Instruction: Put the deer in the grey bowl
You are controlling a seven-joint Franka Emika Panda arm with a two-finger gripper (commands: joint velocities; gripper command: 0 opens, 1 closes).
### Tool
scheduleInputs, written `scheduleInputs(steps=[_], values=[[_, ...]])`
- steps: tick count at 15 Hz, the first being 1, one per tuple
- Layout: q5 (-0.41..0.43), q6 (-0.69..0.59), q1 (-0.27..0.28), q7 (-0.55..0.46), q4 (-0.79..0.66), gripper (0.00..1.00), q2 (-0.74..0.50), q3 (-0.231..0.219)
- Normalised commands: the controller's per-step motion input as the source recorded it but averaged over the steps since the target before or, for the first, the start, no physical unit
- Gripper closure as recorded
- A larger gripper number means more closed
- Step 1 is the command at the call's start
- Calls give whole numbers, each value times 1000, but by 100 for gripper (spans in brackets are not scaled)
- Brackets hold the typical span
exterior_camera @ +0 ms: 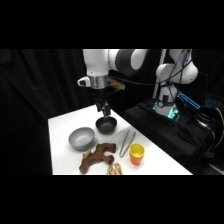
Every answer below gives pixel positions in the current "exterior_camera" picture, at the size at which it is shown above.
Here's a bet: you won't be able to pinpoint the blue glowing light strip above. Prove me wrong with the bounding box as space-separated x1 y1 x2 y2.
176 90 202 111

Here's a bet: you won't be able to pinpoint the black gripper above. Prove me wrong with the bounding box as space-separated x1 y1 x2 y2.
91 87 112 118

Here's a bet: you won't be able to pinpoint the tan plush toy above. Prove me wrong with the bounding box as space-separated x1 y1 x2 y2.
106 162 124 176

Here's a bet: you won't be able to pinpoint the metal tongs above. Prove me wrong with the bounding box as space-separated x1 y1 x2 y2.
118 128 137 159

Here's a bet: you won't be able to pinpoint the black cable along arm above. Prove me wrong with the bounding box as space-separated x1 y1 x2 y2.
111 49 194 88

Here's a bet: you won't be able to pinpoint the brown plush deer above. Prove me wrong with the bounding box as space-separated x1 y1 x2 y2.
78 142 118 175

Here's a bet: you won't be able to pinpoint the black bowl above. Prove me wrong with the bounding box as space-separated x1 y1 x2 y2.
95 116 119 136

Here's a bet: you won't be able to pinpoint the black curtain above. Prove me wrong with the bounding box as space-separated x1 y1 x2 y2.
0 49 224 176

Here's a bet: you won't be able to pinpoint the yellow cup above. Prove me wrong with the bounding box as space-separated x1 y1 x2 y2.
129 143 146 160

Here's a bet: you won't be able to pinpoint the black robot stand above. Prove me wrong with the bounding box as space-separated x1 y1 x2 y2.
122 98 218 175

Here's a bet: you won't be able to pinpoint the yellow cable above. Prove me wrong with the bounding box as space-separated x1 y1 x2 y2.
212 106 224 151

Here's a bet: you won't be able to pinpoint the grey bowl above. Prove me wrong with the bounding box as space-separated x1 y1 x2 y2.
68 126 97 151

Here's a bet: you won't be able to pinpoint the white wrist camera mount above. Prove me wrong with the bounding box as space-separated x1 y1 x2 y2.
76 76 92 89

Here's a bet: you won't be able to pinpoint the orange cup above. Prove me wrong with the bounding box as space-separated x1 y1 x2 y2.
129 153 145 166

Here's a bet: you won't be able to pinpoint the yellowish tag on wrist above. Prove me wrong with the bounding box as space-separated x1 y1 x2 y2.
109 79 127 92

